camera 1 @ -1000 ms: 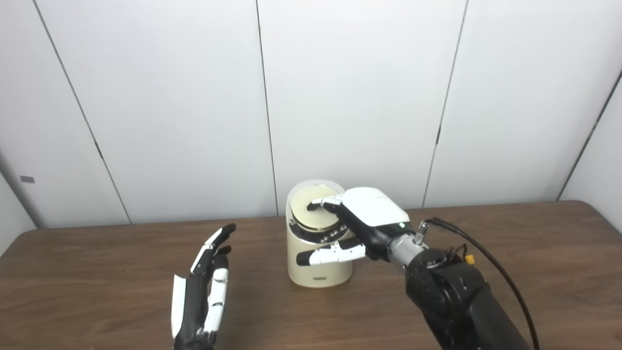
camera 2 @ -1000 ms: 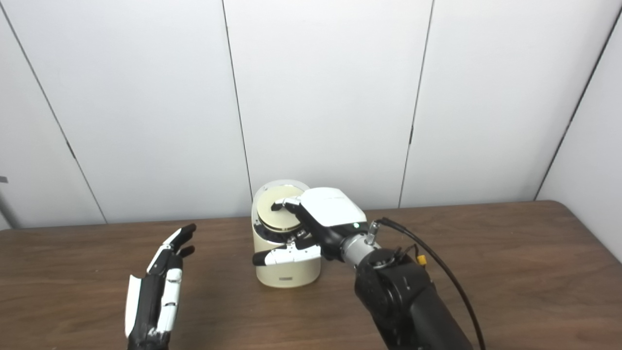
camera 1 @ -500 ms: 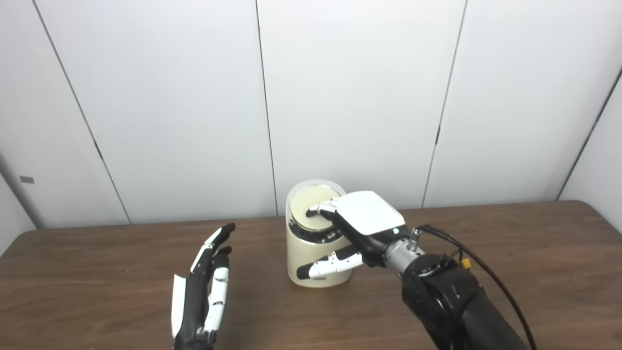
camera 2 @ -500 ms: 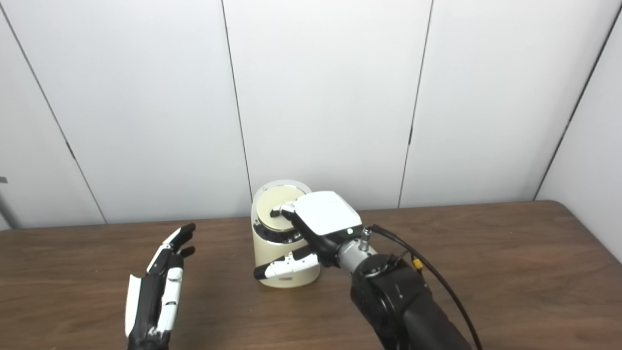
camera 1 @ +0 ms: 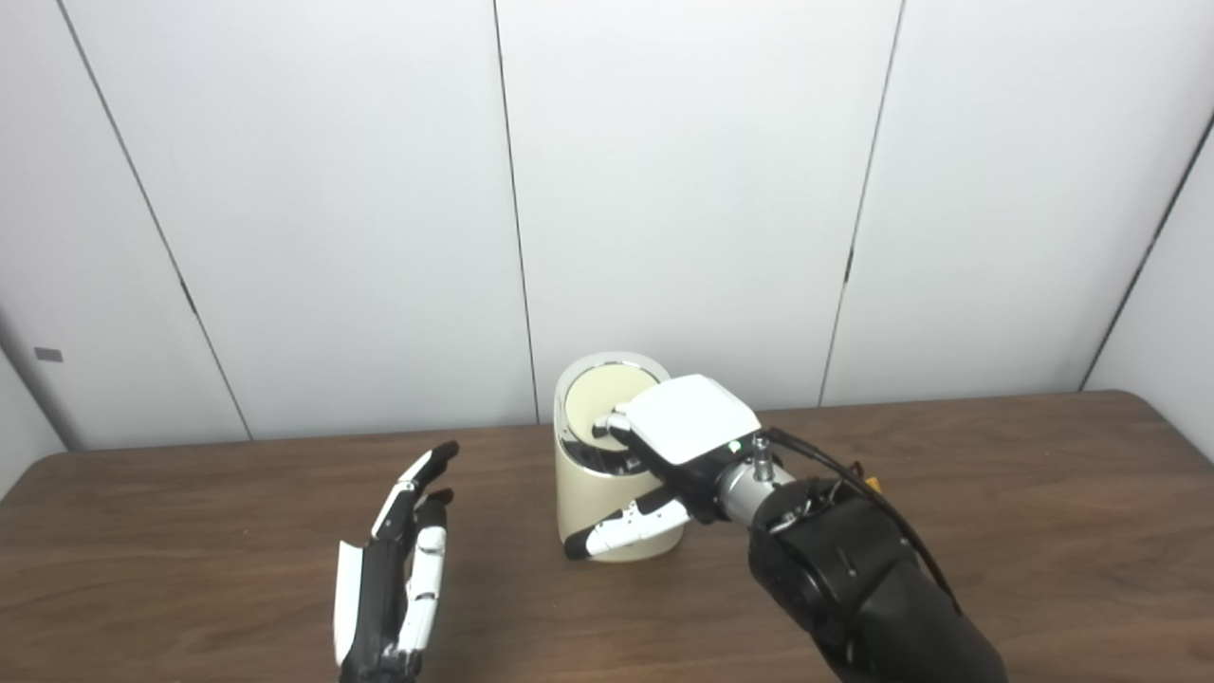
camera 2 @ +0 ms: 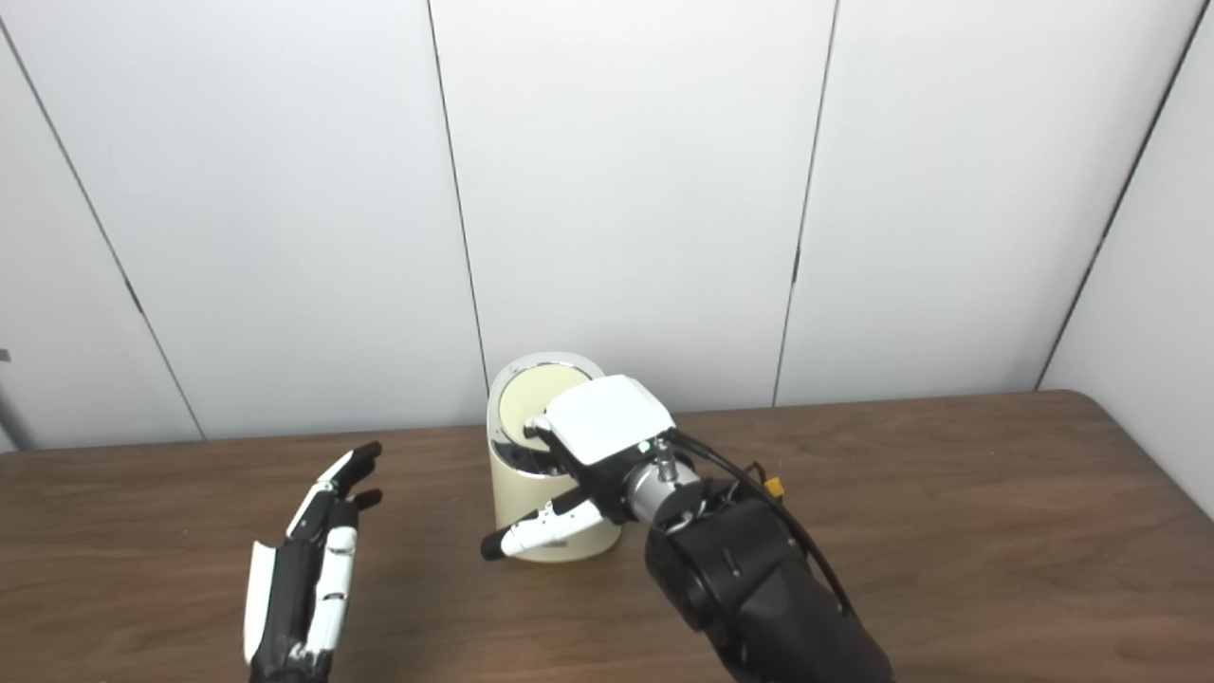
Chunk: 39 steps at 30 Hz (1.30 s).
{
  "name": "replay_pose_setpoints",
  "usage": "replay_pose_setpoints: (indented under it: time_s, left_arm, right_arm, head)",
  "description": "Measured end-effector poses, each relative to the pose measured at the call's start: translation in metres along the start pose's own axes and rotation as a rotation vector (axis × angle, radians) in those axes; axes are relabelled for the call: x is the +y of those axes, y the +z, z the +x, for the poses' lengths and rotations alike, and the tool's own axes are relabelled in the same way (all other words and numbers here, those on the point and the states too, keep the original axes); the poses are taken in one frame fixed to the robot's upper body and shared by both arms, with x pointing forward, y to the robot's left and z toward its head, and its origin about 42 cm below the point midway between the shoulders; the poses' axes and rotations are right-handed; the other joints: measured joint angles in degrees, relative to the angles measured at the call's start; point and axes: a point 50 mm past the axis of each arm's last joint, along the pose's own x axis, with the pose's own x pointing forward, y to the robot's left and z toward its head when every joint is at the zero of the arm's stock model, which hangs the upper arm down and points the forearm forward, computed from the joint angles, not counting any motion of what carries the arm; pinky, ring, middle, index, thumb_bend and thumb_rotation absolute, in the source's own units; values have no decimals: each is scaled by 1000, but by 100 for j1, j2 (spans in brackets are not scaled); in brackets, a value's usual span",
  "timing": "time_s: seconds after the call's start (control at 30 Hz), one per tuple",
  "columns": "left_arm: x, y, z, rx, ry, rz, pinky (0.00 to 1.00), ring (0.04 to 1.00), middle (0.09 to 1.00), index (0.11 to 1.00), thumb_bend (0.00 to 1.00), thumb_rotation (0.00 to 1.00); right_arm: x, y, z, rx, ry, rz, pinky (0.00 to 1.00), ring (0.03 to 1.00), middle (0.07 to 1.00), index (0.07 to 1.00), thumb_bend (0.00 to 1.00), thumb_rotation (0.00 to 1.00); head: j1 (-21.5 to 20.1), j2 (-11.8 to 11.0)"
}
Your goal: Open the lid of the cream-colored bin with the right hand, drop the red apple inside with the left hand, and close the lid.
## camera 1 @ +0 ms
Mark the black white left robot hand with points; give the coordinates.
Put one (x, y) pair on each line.
(379, 607)

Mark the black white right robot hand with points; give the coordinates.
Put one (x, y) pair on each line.
(692, 417)

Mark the cream round bin lid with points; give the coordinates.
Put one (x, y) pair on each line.
(597, 394)

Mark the cream-colored bin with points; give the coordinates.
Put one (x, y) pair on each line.
(583, 503)

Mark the small grey wall tag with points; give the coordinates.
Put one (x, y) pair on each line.
(47, 355)

